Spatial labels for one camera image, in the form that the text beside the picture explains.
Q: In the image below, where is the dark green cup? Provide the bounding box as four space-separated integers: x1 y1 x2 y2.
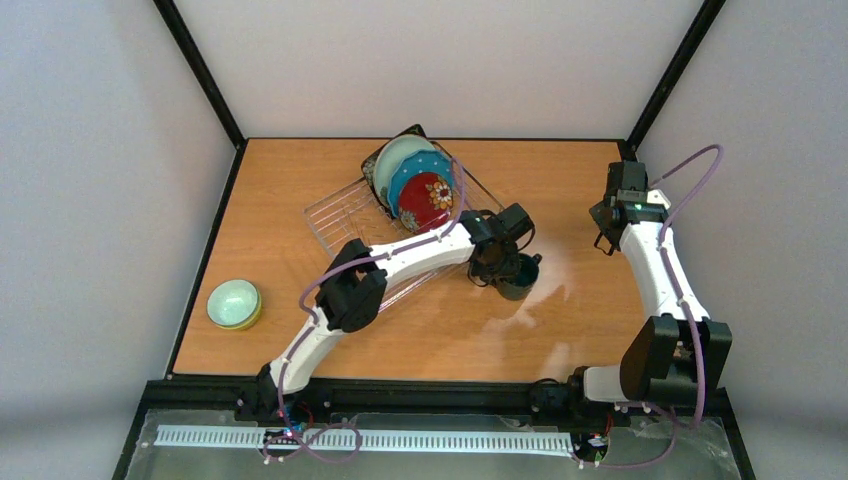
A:
494 253 543 301

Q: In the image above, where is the dark red plate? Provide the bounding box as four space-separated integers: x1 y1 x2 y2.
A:
397 172 453 234

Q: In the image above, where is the blue polka dot plate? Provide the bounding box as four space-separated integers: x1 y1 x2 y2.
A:
387 149 454 218

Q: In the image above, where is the wire metal dish rack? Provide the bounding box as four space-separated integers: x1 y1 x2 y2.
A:
303 163 505 313

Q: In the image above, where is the light green round plate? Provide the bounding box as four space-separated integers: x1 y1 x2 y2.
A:
372 134 436 209

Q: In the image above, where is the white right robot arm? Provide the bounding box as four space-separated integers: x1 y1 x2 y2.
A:
576 161 732 419

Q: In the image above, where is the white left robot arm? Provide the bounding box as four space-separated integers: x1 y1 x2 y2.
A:
236 203 535 421

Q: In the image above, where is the green yellow small bowl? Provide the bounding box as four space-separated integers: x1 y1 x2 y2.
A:
206 279 262 331

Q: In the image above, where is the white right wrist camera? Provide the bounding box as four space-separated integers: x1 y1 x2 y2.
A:
647 189 671 210

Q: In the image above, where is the black frame post right rear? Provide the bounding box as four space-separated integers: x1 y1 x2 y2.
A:
625 0 726 154

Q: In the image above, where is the black frame post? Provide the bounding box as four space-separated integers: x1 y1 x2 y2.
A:
153 0 247 149
625 0 726 154

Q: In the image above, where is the white slotted cable duct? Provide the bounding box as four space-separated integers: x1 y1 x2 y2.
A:
150 425 573 457

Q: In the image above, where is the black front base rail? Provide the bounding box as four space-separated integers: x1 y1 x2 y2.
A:
114 375 754 479

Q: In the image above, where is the black frame post left rear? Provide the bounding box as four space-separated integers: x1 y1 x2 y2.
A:
153 0 247 149

